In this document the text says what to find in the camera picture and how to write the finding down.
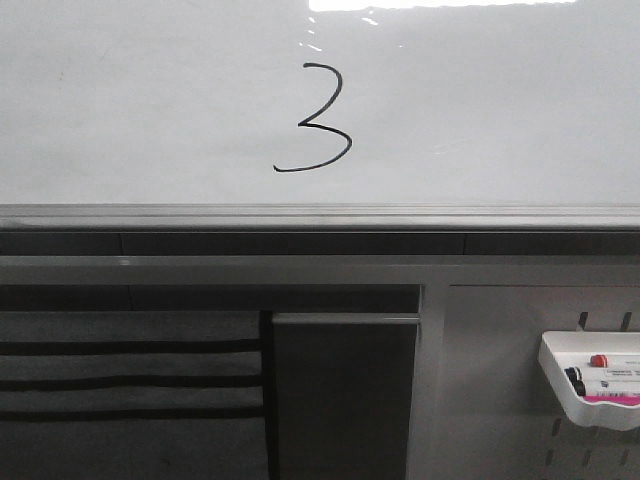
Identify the black capped marker upper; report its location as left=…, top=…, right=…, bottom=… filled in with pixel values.
left=563, top=366, right=640, bottom=383

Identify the red capped marker in tray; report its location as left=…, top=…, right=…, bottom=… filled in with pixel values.
left=589, top=354, right=640, bottom=370

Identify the white whiteboard with aluminium frame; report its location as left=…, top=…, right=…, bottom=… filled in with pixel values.
left=1, top=1, right=639, bottom=229

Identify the black capped marker lower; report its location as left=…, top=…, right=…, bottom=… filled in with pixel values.
left=571, top=378, right=640, bottom=398

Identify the black capped marker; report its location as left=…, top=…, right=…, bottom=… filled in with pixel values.
left=563, top=366, right=640, bottom=383
left=571, top=378, right=640, bottom=398

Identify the white plastic marker tray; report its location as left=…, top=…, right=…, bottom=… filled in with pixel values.
left=538, top=331, right=639, bottom=431

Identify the grey fabric pocket organizer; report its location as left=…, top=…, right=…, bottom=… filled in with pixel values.
left=1, top=311, right=279, bottom=479

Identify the grey pegboard panel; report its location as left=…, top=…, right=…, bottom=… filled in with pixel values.
left=407, top=285, right=639, bottom=479

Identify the pink eraser in tray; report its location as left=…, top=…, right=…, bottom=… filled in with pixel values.
left=583, top=392, right=640, bottom=406

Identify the dark grey cabinet panel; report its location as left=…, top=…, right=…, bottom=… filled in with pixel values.
left=274, top=313, right=418, bottom=479

